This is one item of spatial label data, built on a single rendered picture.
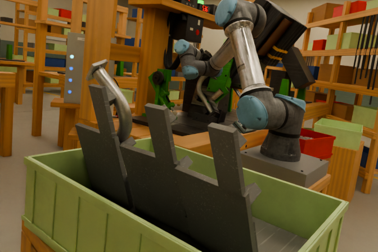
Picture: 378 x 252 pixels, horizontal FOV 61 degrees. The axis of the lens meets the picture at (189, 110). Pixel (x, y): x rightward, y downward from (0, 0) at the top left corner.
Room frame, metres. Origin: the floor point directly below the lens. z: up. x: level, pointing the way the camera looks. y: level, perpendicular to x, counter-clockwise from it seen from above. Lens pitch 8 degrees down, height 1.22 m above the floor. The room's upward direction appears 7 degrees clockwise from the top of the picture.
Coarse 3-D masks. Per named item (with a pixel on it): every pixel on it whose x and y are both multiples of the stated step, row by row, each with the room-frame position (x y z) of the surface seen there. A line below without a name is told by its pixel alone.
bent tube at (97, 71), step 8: (96, 64) 0.70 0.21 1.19; (104, 64) 0.72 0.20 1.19; (88, 72) 0.72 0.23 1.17; (96, 72) 0.71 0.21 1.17; (104, 72) 0.72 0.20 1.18; (104, 80) 0.71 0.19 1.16; (112, 80) 0.72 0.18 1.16; (112, 88) 0.70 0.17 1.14; (120, 96) 0.70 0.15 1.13; (120, 104) 0.70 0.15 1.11; (128, 104) 0.71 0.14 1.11; (120, 112) 0.70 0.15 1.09; (128, 112) 0.70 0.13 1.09; (120, 120) 0.71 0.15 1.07; (128, 120) 0.71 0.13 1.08; (120, 128) 0.72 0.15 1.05; (128, 128) 0.72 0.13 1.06; (120, 136) 0.73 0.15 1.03; (128, 136) 0.74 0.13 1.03
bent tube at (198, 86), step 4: (200, 76) 1.90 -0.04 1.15; (204, 76) 1.89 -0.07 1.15; (200, 80) 1.89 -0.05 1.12; (200, 84) 1.89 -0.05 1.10; (196, 88) 1.89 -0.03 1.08; (200, 88) 1.88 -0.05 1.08; (200, 92) 1.87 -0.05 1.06; (200, 96) 1.85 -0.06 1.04; (204, 96) 1.85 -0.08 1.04; (204, 100) 1.83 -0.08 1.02; (204, 104) 1.83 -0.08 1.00; (208, 104) 1.81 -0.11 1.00; (208, 108) 1.80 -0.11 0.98
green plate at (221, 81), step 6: (228, 66) 1.86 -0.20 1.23; (222, 72) 1.87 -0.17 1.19; (228, 72) 1.85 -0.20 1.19; (210, 78) 1.90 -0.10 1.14; (222, 78) 1.86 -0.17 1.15; (228, 78) 1.88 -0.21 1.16; (210, 84) 1.89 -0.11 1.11; (216, 84) 1.87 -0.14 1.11; (222, 84) 1.84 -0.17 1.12; (228, 84) 1.89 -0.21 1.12; (210, 90) 1.87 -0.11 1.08; (216, 90) 1.85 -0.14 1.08
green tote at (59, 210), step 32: (32, 160) 0.70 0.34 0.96; (64, 160) 0.79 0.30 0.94; (192, 160) 0.92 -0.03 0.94; (32, 192) 0.70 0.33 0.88; (64, 192) 0.62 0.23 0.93; (288, 192) 0.74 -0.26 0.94; (32, 224) 0.68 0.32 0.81; (64, 224) 0.61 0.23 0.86; (96, 224) 0.55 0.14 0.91; (128, 224) 0.49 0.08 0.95; (288, 224) 0.74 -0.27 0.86; (320, 224) 0.69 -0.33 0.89
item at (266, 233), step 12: (96, 192) 0.82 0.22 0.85; (144, 216) 0.72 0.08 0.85; (252, 216) 0.79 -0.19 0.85; (168, 228) 0.67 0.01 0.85; (264, 228) 0.73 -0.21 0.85; (276, 228) 0.73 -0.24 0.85; (192, 240) 0.64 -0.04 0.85; (264, 240) 0.67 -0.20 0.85; (276, 240) 0.68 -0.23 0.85; (288, 240) 0.68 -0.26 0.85; (300, 240) 0.69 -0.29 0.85
